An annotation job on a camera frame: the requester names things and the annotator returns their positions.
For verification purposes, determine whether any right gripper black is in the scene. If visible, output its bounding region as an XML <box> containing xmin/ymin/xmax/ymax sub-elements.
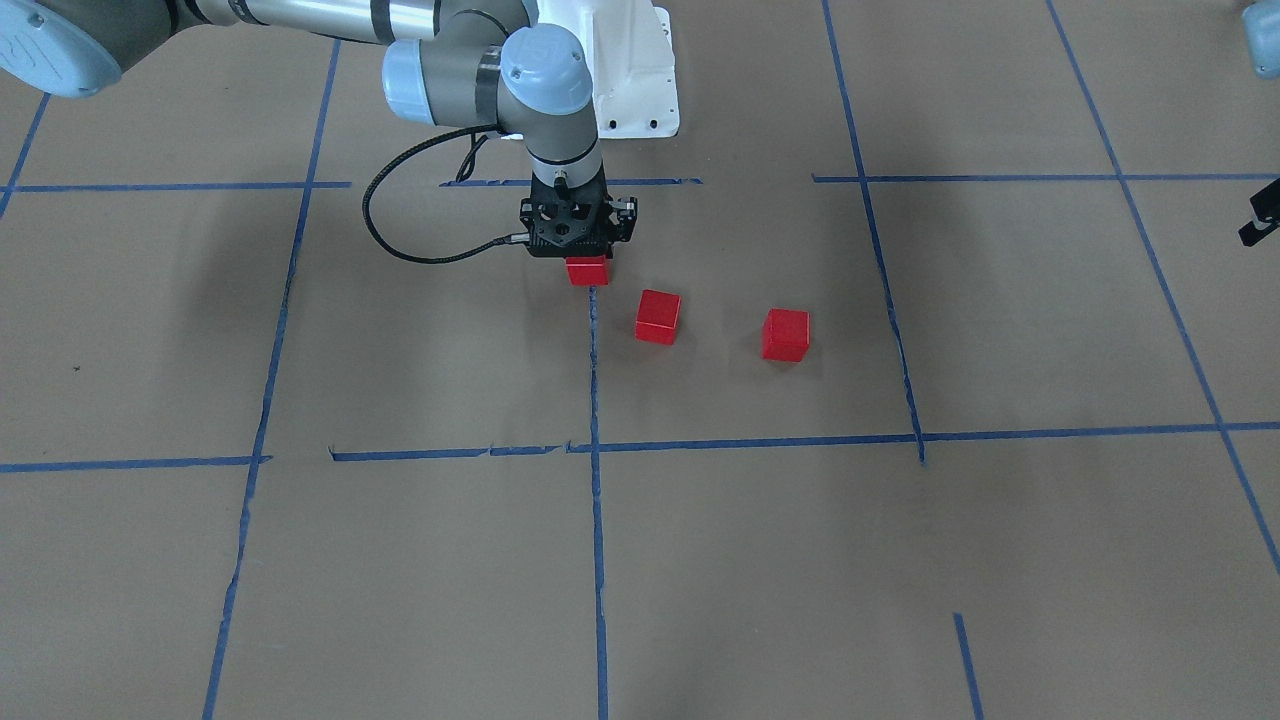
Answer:
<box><xmin>520</xmin><ymin>178</ymin><xmax>617</xmax><ymax>259</ymax></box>

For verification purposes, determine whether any red block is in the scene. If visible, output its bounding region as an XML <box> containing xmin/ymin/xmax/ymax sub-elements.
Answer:
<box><xmin>634</xmin><ymin>288</ymin><xmax>682</xmax><ymax>346</ymax></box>
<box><xmin>762</xmin><ymin>307</ymin><xmax>812</xmax><ymax>363</ymax></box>

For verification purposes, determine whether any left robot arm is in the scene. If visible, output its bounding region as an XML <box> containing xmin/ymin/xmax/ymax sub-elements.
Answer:
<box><xmin>1242</xmin><ymin>0</ymin><xmax>1279</xmax><ymax>79</ymax></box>

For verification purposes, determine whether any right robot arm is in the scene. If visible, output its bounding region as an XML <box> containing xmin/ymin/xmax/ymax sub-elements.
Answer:
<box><xmin>3</xmin><ymin>1</ymin><xmax>637</xmax><ymax>259</ymax></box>

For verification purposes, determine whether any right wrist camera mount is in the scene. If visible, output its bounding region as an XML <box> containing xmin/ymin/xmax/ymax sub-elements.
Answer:
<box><xmin>609</xmin><ymin>197</ymin><xmax>637</xmax><ymax>243</ymax></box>

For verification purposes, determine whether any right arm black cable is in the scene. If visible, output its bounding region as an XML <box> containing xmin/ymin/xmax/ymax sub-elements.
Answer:
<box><xmin>362</xmin><ymin>124</ymin><xmax>531</xmax><ymax>266</ymax></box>

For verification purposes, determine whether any white pedestal column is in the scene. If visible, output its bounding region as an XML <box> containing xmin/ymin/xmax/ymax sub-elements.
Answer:
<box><xmin>538</xmin><ymin>1</ymin><xmax>681</xmax><ymax>140</ymax></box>

